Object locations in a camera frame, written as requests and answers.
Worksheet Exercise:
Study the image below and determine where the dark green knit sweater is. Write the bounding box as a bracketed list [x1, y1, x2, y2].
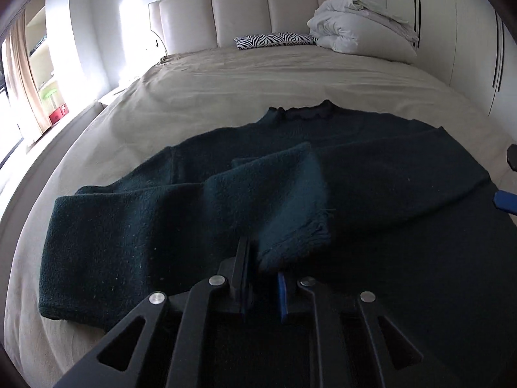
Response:
[38, 102, 516, 387]

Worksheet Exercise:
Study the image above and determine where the white folded duvet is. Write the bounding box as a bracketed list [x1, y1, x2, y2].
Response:
[308, 0, 419, 64]

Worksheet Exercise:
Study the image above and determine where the zebra print pillow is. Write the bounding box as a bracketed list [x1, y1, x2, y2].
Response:
[234, 32, 315, 50]

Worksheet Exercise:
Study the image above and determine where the red box on windowsill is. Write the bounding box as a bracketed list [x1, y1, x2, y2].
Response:
[49, 103, 69, 125]

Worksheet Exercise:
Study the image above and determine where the beige padded headboard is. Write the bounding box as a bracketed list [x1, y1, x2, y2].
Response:
[149, 0, 326, 54]

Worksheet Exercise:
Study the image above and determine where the beige curtain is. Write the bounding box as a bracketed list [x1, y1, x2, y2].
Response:
[2, 11, 52, 144]

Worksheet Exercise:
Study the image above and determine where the white wardrobe with black handles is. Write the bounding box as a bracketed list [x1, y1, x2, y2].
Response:
[386, 0, 516, 135]

